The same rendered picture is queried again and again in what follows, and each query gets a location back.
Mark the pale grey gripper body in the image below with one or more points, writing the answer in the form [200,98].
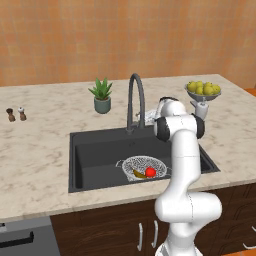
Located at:
[151,116]

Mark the dark grey sink faucet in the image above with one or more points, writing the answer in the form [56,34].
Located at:
[142,100]

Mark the grey fruit bowl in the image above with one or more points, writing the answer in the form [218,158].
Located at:
[204,97]

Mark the grey dishwasher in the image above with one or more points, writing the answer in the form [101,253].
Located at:
[26,238]

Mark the dark grey sink basin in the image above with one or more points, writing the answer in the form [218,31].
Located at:
[100,156]

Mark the white-topped salt shaker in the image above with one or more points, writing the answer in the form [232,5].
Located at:
[22,114]

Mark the green plant in grey pot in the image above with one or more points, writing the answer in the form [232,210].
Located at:
[102,100]

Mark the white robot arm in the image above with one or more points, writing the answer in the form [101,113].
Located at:
[184,160]

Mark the metal mesh colander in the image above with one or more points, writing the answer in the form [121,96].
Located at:
[134,164]

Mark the red apple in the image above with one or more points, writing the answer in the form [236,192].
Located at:
[150,172]

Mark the dark wood cupboard door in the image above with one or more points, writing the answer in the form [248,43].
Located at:
[160,233]
[100,230]

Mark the yellow fruit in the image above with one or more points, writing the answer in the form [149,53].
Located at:
[199,90]
[199,83]
[216,89]
[192,87]
[208,90]

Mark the yellow-brown pear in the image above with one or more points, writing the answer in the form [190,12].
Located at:
[139,174]

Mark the brown pepper shaker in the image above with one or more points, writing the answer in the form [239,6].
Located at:
[11,115]

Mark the white bottle with grey spout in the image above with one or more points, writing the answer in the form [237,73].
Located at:
[202,111]

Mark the dark wood drawer fronts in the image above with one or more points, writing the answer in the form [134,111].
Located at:
[238,216]

